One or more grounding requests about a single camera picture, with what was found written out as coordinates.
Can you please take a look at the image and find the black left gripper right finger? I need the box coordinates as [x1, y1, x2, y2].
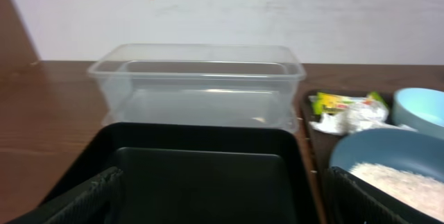
[325, 166, 442, 224]

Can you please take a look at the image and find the dark brown serving tray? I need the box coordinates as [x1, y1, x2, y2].
[298, 89, 395, 224]

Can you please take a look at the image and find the green yellow snack wrapper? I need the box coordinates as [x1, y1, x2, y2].
[308, 92, 389, 115]

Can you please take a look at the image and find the light blue bowl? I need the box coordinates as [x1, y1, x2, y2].
[391, 87, 443, 139]

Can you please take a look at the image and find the white tissue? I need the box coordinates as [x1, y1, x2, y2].
[309, 101, 417, 136]

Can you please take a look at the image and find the clear plastic bin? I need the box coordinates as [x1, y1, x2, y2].
[87, 44, 306, 132]

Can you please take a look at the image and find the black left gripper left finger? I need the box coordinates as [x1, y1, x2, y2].
[8, 166, 123, 224]

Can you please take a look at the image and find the dark blue plate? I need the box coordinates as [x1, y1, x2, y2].
[329, 129, 443, 182]

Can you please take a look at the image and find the pile of white rice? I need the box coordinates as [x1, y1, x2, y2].
[350, 163, 443, 222]

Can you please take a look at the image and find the black plastic tray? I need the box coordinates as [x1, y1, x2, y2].
[47, 123, 319, 223]

